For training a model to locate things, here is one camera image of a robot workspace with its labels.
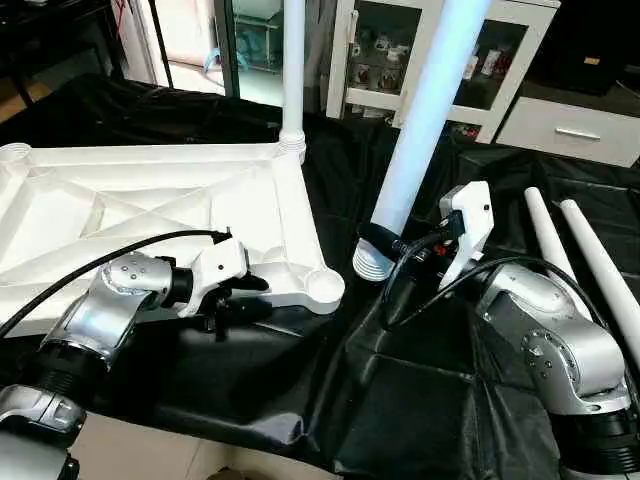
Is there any white plastic table top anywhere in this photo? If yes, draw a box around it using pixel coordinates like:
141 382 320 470
0 142 347 338

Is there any white plastic table leg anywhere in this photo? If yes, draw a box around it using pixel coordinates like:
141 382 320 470
351 0 494 284
559 199 640 373
524 186 583 288
280 0 308 163

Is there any black table mat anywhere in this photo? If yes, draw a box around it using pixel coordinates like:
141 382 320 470
0 72 640 480

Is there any white glass door cabinet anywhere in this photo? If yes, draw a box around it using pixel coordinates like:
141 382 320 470
326 0 560 142

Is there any white drawer unit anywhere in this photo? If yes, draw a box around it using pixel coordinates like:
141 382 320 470
496 94 640 169

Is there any teal plastic stool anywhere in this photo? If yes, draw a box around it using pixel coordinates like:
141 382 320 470
234 14 284 73

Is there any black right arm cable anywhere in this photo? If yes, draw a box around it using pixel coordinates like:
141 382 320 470
379 228 606 333

